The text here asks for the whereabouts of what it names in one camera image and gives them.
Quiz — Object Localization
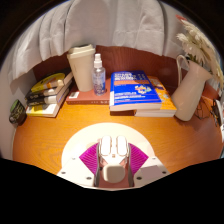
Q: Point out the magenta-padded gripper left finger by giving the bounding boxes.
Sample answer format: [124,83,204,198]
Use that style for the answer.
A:
[56,142,101,188]

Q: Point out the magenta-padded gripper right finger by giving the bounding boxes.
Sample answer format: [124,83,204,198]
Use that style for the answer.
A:
[128,143,171,188]

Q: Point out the white computer mouse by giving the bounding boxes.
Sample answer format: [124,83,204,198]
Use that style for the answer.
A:
[97,134,131,184]

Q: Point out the white pink cartoon mouse pad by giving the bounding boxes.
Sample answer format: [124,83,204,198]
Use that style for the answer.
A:
[60,122,156,174]

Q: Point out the reddish brown flat book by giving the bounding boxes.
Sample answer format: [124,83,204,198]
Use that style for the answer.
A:
[65,78,112,106]

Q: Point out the white and yellow book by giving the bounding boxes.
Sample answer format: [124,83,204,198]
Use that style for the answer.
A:
[25,94,68,118]

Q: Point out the blue book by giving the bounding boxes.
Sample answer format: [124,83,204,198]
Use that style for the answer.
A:
[108,70,163,112]

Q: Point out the clear spray bottle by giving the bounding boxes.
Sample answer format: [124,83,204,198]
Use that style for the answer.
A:
[91,53,107,97]

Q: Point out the white ceramic pitcher vase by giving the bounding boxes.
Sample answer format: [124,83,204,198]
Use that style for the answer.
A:
[170,54,213,122]

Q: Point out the yellow and black book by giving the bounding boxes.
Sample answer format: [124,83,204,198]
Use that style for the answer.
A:
[30,68,74,94]

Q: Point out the cream lidded tumbler cup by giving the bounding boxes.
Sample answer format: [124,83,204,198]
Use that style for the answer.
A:
[66,43,97,93]

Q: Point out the white flower bouquet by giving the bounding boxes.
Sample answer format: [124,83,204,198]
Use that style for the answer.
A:
[175,14,224,91]

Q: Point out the white curtain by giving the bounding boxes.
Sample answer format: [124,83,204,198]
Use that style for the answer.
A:
[8,0,188,81]

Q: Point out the black cable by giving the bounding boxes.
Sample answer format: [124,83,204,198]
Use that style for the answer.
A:
[194,94,221,126]

